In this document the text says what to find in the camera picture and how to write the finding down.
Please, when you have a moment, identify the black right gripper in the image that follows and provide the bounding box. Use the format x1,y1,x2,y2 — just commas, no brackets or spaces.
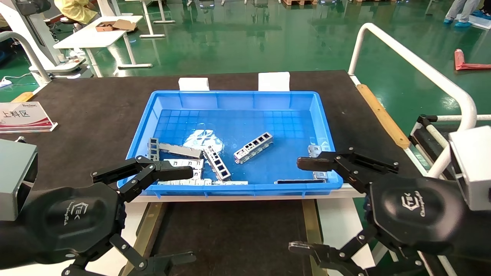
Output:
288,148,466,276

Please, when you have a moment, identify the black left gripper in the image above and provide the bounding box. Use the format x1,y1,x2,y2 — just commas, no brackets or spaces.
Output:
23,155,197,276

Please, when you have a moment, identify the metal bracket with square windows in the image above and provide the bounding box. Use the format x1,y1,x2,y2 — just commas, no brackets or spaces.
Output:
234,132,274,164

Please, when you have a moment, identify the dark grey metal part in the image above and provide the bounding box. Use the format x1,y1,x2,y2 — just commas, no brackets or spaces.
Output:
274,178,326,184

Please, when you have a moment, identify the long flat grey metal part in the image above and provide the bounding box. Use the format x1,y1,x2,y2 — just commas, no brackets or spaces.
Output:
158,143,203,159

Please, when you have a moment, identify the black container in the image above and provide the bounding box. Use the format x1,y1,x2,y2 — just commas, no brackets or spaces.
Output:
121,200,326,276

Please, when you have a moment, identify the long tabbed metal strip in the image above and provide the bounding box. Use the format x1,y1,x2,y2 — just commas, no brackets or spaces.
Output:
157,179,212,187

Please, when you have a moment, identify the clear plastic bag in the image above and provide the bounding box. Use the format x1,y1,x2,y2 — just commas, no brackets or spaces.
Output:
183,129,224,152

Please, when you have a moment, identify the long wooden edge strip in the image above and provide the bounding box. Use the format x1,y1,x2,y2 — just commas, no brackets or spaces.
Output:
357,84,411,149

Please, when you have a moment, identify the black cart with white rods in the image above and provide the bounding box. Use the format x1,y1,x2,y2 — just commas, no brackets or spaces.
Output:
409,114,491,177

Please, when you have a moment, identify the blue plastic bin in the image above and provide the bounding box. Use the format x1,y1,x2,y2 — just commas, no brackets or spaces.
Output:
117,90,343,197

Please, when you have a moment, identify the white label right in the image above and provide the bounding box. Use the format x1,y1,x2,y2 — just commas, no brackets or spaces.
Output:
258,72,290,92

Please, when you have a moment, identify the white label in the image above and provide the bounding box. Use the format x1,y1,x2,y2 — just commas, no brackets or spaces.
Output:
258,72,290,92
179,78,210,91

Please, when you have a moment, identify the white label left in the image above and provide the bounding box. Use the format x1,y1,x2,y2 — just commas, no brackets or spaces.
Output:
179,78,210,91

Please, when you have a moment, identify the white red table sign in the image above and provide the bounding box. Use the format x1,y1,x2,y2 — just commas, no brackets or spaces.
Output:
0,102,58,133

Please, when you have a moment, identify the grey tube railing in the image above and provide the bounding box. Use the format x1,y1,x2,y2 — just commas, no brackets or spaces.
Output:
0,31,52,85

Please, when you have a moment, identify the white tube railing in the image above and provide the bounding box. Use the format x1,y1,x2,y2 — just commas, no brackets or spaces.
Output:
348,23,477,179

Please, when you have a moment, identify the white table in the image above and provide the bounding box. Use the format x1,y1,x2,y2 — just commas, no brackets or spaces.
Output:
54,15,153,78

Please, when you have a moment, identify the open cardboard box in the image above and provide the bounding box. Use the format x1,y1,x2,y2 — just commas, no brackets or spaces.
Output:
96,19,137,32

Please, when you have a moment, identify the white machine stand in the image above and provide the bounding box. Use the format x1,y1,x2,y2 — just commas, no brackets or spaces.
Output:
0,0,92,79

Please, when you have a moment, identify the red floor object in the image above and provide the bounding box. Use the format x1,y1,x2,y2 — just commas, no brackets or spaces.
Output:
455,49,491,71

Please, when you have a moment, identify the person in yellow clothes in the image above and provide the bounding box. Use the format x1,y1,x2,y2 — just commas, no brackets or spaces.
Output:
54,0,99,24

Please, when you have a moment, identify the person with blue shoe covers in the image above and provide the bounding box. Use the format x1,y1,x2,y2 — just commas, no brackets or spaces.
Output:
444,0,481,27

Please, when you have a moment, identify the white floor platform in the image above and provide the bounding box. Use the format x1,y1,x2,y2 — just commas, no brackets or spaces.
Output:
456,13,491,30

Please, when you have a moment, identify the tabbed grey metal bracket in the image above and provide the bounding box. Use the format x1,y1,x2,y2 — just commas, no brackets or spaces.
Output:
308,145,330,181

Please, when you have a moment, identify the upright grey metal bracket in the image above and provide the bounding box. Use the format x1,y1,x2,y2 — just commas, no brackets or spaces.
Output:
148,138,160,162

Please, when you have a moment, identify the metal bracket with dark windows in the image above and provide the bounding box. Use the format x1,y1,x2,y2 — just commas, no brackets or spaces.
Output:
203,146,232,181

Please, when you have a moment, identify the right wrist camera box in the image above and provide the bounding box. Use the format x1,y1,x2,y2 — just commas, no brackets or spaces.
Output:
449,126,491,211

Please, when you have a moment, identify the white table frame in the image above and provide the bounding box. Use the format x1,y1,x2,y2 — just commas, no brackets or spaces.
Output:
125,0,176,38

